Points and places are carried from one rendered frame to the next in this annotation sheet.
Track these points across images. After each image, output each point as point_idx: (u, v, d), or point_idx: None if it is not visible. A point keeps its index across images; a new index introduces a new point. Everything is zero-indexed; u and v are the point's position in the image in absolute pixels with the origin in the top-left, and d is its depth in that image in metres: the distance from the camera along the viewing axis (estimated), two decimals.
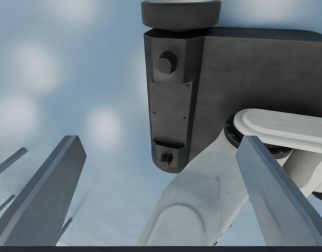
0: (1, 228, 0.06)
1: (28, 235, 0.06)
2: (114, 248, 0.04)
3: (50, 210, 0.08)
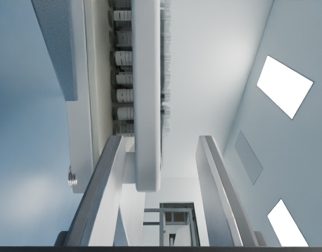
0: (81, 228, 0.06)
1: (100, 235, 0.06)
2: (114, 248, 0.04)
3: (110, 210, 0.08)
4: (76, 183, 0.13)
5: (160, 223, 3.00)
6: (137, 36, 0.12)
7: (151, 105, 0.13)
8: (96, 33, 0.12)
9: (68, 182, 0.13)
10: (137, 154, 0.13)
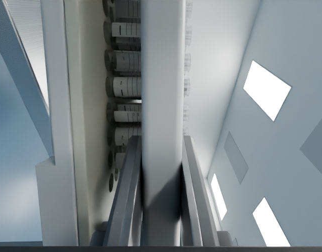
0: (119, 228, 0.06)
1: (134, 235, 0.06)
2: (114, 248, 0.04)
3: (138, 210, 0.08)
4: None
5: None
6: (150, 68, 0.08)
7: (170, 172, 0.08)
8: (84, 60, 0.08)
9: None
10: (147, 242, 0.09)
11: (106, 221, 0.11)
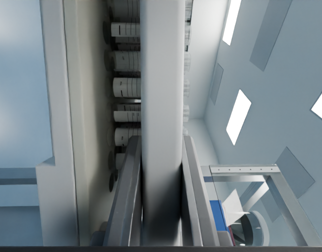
0: (119, 228, 0.06)
1: (134, 235, 0.06)
2: (114, 248, 0.04)
3: (138, 210, 0.08)
4: None
5: None
6: (150, 68, 0.08)
7: (170, 172, 0.08)
8: (84, 60, 0.08)
9: None
10: (147, 242, 0.09)
11: (107, 221, 0.11)
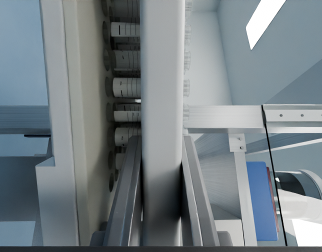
0: (119, 228, 0.06)
1: (134, 235, 0.06)
2: (114, 248, 0.04)
3: (138, 210, 0.08)
4: None
5: None
6: (150, 68, 0.08)
7: (170, 172, 0.08)
8: (84, 61, 0.08)
9: None
10: (147, 242, 0.09)
11: (107, 221, 0.11)
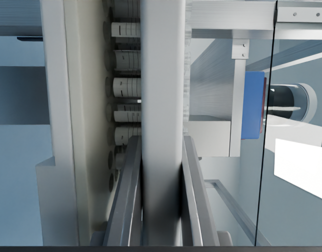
0: (119, 228, 0.06)
1: (134, 235, 0.06)
2: (114, 248, 0.04)
3: (138, 210, 0.08)
4: None
5: None
6: (150, 68, 0.08)
7: (170, 172, 0.08)
8: (84, 60, 0.08)
9: None
10: (147, 242, 0.09)
11: (106, 221, 0.11)
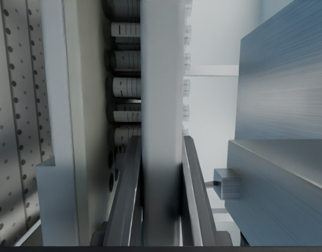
0: (119, 228, 0.06)
1: (134, 235, 0.06)
2: (114, 248, 0.04)
3: (138, 210, 0.08)
4: None
5: None
6: (150, 68, 0.08)
7: (170, 172, 0.08)
8: (84, 60, 0.08)
9: None
10: (147, 242, 0.09)
11: (106, 221, 0.11)
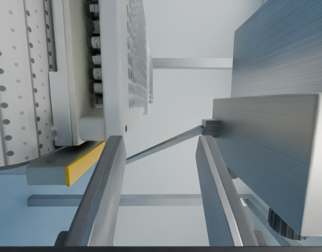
0: (81, 228, 0.06)
1: (100, 235, 0.06)
2: (114, 248, 0.04)
3: (110, 210, 0.08)
4: (57, 137, 0.17)
5: None
6: (103, 22, 0.16)
7: (115, 75, 0.17)
8: (72, 19, 0.16)
9: (51, 136, 0.17)
10: (105, 114, 0.17)
11: (87, 117, 0.19)
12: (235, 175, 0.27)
